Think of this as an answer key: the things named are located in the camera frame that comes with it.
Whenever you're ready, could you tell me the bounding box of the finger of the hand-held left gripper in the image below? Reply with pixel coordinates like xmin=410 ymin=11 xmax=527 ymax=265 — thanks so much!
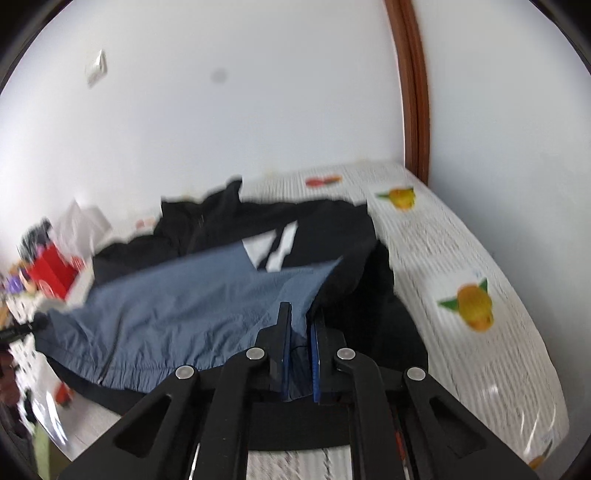
xmin=0 ymin=313 xmax=49 ymax=346

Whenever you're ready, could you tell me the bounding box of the white fruit print tablecloth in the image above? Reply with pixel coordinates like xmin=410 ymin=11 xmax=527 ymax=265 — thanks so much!
xmin=9 ymin=159 xmax=570 ymax=480

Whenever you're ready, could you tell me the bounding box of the brown wooden door frame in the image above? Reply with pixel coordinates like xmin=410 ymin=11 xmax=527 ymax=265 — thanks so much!
xmin=385 ymin=0 xmax=432 ymax=185

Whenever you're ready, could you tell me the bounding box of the red paper bag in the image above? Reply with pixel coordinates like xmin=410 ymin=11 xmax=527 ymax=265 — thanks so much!
xmin=25 ymin=242 xmax=95 ymax=303

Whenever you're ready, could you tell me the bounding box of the plaid cloth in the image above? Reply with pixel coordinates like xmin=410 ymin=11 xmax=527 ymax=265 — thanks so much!
xmin=19 ymin=218 xmax=55 ymax=259

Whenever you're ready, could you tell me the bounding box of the white plastic bag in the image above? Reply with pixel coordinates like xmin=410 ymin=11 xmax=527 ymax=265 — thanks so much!
xmin=54 ymin=198 xmax=115 ymax=259

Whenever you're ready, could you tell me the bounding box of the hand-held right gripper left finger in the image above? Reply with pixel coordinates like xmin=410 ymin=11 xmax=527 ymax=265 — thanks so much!
xmin=60 ymin=302 xmax=294 ymax=480

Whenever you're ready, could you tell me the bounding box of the black white blue zip jacket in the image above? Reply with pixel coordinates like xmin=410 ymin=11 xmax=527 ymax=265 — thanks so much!
xmin=34 ymin=178 xmax=430 ymax=450

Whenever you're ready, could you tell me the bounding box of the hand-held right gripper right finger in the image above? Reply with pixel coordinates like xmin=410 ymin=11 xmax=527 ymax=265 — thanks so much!
xmin=309 ymin=318 xmax=541 ymax=480

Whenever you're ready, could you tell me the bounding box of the white wall switch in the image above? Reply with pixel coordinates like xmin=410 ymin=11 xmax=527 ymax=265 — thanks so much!
xmin=84 ymin=49 xmax=110 ymax=89

